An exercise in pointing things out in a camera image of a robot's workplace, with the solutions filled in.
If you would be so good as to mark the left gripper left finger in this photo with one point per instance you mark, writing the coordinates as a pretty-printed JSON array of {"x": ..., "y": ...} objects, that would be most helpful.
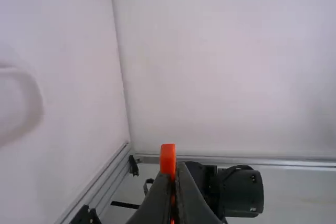
[{"x": 155, "y": 200}]

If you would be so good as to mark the silver rails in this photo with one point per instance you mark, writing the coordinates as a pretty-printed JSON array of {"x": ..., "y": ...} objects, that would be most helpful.
[{"x": 113, "y": 171}]

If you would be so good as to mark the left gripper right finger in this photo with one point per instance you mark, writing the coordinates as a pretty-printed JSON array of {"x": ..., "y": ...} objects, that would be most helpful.
[{"x": 191, "y": 197}]

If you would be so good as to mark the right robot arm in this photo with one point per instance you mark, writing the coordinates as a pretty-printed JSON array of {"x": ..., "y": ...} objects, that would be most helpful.
[{"x": 236, "y": 190}]

